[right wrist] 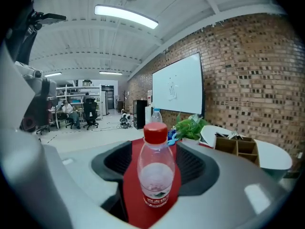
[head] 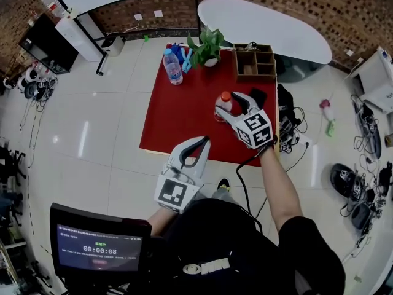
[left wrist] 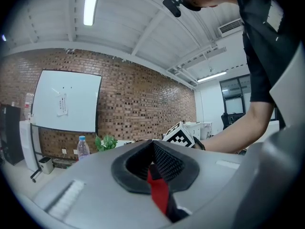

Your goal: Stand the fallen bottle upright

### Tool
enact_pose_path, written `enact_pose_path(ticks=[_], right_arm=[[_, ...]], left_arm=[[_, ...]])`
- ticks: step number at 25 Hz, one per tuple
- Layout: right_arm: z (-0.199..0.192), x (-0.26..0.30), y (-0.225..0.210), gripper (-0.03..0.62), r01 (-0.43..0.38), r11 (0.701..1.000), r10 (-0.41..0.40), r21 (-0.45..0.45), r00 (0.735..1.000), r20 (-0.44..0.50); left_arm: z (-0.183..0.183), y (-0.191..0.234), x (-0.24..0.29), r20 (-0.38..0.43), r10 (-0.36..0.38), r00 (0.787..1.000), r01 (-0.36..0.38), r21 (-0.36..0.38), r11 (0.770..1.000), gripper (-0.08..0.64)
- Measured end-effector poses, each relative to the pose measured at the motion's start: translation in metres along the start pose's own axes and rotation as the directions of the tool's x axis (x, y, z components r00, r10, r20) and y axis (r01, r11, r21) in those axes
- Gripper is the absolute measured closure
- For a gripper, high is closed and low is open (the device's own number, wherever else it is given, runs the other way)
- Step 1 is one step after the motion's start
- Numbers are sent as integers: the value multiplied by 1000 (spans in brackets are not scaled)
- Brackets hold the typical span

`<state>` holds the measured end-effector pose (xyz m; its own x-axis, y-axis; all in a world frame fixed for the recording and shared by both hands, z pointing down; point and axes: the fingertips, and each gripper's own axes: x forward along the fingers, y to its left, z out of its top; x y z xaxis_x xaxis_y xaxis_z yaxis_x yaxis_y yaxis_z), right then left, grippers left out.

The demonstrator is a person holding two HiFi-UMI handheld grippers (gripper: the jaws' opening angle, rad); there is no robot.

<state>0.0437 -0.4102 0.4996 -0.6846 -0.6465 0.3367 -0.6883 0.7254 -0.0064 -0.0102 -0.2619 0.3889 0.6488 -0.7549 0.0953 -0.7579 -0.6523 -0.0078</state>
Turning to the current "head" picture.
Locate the red label plastic bottle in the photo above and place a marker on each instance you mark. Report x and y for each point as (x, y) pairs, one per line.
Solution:
(223, 106)

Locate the white box cabinet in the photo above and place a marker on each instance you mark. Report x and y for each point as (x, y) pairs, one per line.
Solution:
(373, 81)

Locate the person's black yellow shoe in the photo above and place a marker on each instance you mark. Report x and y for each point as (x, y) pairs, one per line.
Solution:
(223, 185)

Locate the grey round device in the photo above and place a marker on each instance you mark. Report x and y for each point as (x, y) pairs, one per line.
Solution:
(360, 216)

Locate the blue cap water bottle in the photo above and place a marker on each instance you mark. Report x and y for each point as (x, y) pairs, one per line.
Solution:
(172, 68)

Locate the brown wooden organizer box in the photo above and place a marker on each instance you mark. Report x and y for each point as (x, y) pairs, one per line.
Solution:
(255, 66)

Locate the person's black shirt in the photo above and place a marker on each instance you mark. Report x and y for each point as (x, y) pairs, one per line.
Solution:
(233, 250)

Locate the black phone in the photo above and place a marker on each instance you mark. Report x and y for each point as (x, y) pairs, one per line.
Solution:
(259, 95)

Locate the blue plastic clip toy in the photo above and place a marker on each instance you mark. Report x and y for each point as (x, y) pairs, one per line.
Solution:
(185, 61)

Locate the black monitor screen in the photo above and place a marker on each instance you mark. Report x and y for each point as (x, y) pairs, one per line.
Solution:
(98, 250)

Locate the potted green plant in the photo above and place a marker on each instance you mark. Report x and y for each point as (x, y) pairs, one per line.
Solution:
(207, 46)

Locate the person's right forearm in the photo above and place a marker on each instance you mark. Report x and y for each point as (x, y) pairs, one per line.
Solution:
(281, 189)

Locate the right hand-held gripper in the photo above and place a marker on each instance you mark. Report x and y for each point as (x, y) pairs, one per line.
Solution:
(256, 129)

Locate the white oval table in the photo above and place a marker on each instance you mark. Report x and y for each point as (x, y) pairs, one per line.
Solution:
(270, 29)

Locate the white wall socket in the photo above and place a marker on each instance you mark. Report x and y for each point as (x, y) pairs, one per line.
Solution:
(138, 17)
(158, 13)

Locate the white power strip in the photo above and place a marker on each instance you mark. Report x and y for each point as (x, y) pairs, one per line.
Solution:
(303, 140)

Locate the white water dispenser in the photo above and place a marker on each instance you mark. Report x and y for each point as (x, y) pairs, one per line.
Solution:
(76, 38)

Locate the person's left forearm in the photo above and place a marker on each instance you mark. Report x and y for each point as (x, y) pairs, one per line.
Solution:
(161, 223)

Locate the white bin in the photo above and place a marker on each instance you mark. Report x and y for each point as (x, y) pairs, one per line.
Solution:
(113, 45)

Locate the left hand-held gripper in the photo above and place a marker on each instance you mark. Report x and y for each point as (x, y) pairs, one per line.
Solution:
(173, 192)

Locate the small green object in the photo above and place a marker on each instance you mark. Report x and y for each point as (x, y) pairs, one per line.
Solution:
(146, 38)

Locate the black cabinet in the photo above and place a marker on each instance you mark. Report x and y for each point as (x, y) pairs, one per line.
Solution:
(46, 46)

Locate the black bag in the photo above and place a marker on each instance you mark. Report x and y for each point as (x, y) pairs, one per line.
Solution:
(285, 103)

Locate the red topped table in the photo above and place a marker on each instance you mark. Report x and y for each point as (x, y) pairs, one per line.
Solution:
(181, 115)

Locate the black helmet with markers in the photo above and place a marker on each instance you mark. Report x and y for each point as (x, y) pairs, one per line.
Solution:
(342, 180)

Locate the pink and green toy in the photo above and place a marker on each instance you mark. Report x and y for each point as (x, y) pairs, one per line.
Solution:
(328, 114)

